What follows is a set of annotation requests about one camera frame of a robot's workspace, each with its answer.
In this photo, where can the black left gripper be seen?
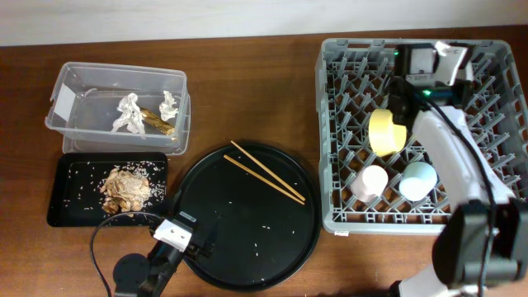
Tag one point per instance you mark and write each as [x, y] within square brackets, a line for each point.
[208, 245]

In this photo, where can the food scraps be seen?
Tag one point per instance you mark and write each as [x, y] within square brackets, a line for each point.
[125, 192]

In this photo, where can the wooden chopstick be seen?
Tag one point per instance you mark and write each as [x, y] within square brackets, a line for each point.
[290, 189]
[262, 179]

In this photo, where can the white napkin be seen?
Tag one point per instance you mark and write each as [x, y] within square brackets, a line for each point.
[167, 108]
[131, 116]

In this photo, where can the pink plastic cup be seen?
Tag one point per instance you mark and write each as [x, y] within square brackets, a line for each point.
[369, 183]

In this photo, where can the yellow bowl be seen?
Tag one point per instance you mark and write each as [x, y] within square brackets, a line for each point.
[385, 136]

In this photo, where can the blue plastic cup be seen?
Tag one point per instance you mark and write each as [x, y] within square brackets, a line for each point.
[418, 179]

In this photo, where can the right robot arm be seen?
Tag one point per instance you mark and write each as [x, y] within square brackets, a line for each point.
[484, 243]

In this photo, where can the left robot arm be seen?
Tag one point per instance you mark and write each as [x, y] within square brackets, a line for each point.
[138, 275]

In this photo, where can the grey dishwasher rack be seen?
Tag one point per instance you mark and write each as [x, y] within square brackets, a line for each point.
[350, 78]

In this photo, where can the round black tray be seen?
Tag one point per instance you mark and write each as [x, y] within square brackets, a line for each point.
[264, 236]

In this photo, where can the black rectangular tray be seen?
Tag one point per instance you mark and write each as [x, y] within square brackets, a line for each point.
[77, 200]

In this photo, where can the clear plastic bin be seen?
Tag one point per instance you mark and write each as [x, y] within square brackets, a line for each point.
[85, 103]

